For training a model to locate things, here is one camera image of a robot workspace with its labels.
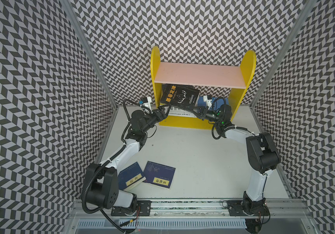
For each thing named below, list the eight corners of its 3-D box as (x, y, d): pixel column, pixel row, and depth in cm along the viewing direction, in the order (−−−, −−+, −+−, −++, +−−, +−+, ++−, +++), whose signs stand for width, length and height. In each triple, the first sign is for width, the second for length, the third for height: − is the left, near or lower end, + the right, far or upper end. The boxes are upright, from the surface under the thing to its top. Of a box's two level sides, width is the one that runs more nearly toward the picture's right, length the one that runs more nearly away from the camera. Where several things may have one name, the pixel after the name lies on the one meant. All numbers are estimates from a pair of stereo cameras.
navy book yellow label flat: (141, 182, 82) (140, 181, 81) (148, 162, 90) (148, 160, 88) (170, 189, 80) (170, 188, 78) (175, 168, 88) (175, 167, 86)
